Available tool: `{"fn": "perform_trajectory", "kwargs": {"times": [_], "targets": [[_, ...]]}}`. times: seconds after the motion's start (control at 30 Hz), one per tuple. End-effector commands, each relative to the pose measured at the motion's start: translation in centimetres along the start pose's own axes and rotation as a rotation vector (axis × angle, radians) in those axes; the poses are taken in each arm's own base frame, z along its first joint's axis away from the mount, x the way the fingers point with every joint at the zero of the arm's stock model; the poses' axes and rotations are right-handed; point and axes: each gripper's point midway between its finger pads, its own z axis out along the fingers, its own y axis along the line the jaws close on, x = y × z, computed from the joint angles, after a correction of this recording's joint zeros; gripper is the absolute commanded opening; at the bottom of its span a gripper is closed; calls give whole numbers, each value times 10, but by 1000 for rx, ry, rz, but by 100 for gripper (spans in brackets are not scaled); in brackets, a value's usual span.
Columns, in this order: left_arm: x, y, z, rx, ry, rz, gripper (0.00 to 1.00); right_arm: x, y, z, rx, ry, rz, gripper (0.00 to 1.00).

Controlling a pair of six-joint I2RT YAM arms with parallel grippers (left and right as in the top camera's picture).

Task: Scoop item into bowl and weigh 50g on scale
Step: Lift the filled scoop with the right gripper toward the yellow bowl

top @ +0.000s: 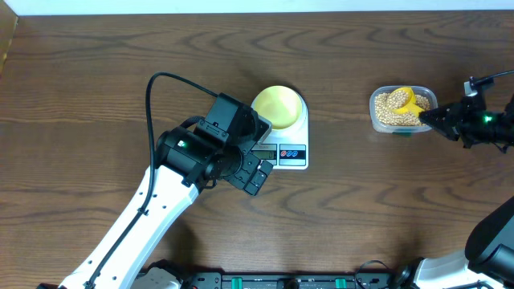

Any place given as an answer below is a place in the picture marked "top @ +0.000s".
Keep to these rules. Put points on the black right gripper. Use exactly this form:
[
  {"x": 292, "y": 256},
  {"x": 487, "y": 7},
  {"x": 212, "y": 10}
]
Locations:
[{"x": 456, "y": 116}]

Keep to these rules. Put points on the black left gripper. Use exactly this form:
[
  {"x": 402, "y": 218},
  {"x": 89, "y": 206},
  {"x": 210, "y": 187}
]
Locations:
[{"x": 242, "y": 177}]

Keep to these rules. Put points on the yellow plastic measuring scoop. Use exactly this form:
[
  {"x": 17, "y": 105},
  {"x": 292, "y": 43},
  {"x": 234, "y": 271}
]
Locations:
[{"x": 402, "y": 100}]

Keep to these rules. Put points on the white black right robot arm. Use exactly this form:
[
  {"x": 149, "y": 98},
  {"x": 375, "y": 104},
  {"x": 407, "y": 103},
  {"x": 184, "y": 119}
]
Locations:
[{"x": 487, "y": 259}]

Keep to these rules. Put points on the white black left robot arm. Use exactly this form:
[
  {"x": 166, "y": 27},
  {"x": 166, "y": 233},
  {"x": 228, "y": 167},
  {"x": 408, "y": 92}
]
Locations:
[{"x": 188, "y": 159}]

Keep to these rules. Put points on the yellow plastic bowl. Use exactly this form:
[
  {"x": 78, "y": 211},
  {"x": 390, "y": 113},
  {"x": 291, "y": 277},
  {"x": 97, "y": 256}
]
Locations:
[{"x": 281, "y": 105}]

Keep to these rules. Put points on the white digital kitchen scale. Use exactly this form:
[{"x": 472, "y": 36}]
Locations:
[{"x": 287, "y": 149}]

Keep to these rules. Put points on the clear plastic bean container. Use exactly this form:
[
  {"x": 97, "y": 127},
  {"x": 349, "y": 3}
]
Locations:
[{"x": 425, "y": 98}]

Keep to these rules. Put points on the pile of soybeans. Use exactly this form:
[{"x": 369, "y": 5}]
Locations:
[{"x": 385, "y": 116}]

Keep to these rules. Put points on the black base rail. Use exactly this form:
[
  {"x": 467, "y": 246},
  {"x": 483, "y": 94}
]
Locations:
[{"x": 217, "y": 280}]

